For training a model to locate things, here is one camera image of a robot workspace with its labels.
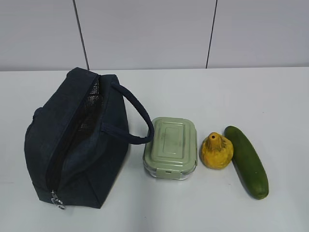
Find yellow pear-shaped fruit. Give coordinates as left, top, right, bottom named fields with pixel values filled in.
left=200, top=132, right=234, bottom=170

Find green cucumber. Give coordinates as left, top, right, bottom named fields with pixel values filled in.
left=224, top=126, right=269, bottom=200

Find green lidded glass container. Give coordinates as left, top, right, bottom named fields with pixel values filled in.
left=143, top=117, right=197, bottom=180

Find navy blue lunch bag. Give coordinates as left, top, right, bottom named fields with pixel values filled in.
left=24, top=68, right=155, bottom=209

